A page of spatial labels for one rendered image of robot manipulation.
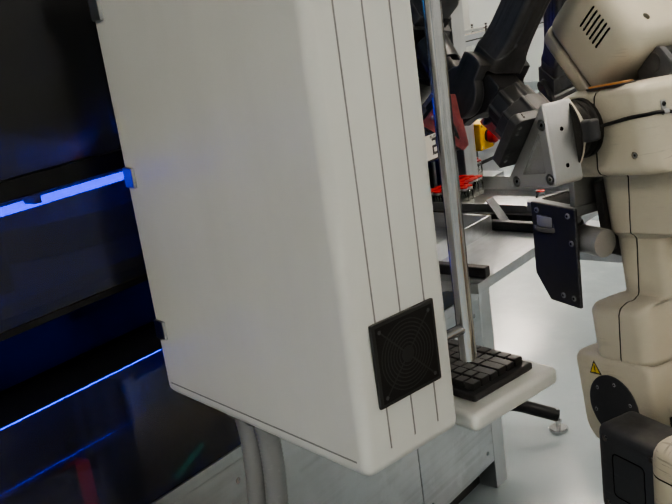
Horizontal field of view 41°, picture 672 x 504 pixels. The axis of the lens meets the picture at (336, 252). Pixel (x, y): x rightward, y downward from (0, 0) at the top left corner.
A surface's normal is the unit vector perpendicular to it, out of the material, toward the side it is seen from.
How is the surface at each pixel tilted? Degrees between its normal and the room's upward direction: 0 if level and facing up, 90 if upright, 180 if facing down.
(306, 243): 90
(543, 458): 0
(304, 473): 90
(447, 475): 90
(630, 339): 90
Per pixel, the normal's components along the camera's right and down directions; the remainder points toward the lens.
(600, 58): -0.87, 0.25
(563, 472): -0.14, -0.95
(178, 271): -0.74, 0.28
